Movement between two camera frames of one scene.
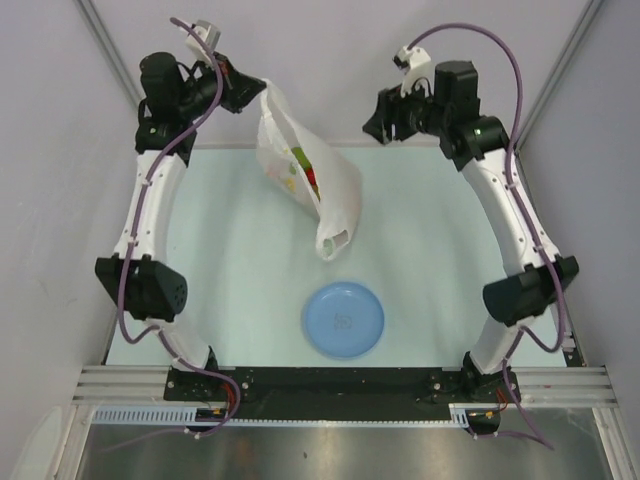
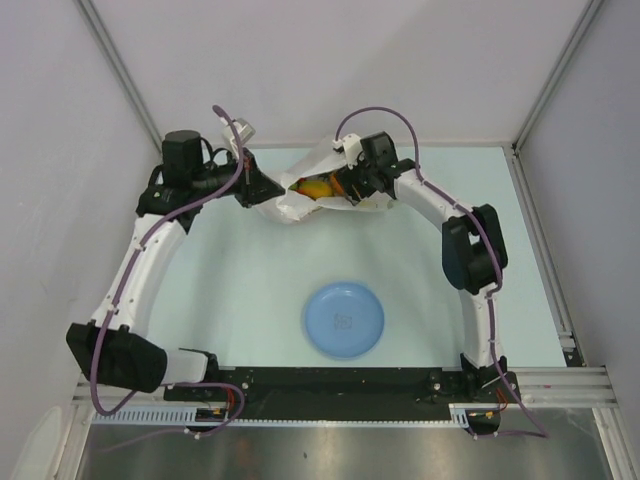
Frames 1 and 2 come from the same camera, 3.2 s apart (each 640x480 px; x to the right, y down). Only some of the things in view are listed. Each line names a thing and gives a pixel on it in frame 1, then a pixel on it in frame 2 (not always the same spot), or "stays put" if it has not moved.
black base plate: [339, 392] stays put
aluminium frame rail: [539, 385] stays put
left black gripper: [237, 89] → [254, 187]
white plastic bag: [306, 167] → [292, 207]
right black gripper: [388, 113] → [349, 178]
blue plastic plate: [344, 319] stays put
